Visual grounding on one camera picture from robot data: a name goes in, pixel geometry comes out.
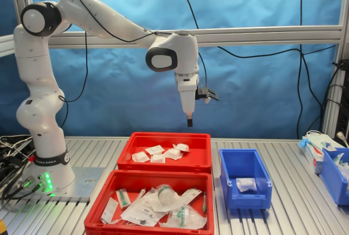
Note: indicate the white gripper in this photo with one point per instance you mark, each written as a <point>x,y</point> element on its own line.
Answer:
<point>188,93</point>

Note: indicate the white gauze bandage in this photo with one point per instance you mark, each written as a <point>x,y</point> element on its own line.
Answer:
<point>246,185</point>
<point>157,158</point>
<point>182,146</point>
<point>139,156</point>
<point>172,153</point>

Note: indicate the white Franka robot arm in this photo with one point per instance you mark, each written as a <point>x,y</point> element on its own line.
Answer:
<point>41,96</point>

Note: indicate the white red carton box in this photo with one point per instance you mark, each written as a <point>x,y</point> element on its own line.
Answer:
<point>313,161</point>

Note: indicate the yellow emergency stop button box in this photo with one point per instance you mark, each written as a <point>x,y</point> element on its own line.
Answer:
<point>2,228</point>

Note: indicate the flat printed Fuhrmann gauze packet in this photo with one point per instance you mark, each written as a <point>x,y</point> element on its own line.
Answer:
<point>155,150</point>

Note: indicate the red crate with gauze packs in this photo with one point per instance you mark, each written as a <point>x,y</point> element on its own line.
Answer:
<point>163,168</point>

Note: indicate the blue fabric backdrop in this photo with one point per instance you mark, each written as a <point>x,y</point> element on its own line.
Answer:
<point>245,96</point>

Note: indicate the printed paper pouch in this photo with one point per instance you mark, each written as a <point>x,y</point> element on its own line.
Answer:
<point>191,195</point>

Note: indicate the thin green tool packet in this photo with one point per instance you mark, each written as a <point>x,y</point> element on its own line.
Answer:
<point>204,205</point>

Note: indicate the long narrow syringe packet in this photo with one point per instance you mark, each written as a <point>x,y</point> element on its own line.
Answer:
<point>142,192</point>

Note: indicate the blue plastic storage bin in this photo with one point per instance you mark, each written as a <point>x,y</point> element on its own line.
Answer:
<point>245,199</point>

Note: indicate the packaged green syringe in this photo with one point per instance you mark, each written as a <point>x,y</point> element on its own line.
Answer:
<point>122,199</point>

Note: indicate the pouch with small black parts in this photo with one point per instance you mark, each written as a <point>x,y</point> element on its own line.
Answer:
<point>141,213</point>

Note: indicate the flat printed white packet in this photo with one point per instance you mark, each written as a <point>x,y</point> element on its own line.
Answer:
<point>109,210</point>

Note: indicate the pile of blue face masks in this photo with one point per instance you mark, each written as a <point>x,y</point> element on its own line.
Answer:
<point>317,138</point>

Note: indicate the red crate with mixed supplies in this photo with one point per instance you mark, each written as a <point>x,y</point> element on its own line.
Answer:
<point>92,228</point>

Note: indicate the black computer tower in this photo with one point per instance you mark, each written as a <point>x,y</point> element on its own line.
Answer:
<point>344,115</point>

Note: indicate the blue bin with packaged supplies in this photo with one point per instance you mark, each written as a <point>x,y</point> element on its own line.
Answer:
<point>332,186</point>

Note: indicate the clear packaged supplies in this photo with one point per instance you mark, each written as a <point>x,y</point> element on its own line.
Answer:
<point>342,164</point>

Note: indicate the wrist camera with metal mount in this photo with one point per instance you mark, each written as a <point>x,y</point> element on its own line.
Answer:
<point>207,93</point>

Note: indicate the aluminium profile frame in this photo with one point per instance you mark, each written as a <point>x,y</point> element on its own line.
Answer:
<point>245,33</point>

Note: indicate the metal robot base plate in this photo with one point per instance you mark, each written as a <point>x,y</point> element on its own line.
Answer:
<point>87,183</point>

